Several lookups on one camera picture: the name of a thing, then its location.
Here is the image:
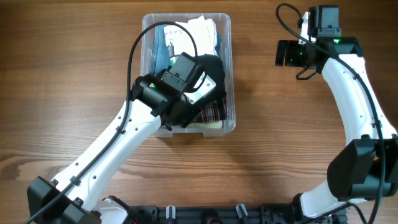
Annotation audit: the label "blue denim jeans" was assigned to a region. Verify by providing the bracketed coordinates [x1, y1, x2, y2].
[150, 24, 223, 73]

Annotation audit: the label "white graphic t-shirt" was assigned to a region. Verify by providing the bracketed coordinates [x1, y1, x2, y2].
[164, 16, 218, 61]

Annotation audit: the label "black garment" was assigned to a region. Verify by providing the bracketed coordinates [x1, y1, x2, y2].
[192, 54, 226, 108]

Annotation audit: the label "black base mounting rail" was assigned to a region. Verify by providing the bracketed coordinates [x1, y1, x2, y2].
[124, 203, 348, 224]

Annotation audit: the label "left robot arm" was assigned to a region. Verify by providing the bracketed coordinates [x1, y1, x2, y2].
[27, 52, 205, 223]

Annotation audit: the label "red navy plaid shirt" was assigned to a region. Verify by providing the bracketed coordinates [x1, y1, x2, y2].
[193, 97, 228, 123]

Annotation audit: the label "clear plastic storage container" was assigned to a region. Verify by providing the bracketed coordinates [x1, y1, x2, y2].
[142, 12, 236, 138]

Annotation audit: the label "cream cloth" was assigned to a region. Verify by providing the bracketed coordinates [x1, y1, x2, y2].
[187, 121, 223, 129]

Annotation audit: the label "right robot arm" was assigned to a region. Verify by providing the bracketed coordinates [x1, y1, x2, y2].
[275, 5, 397, 223]

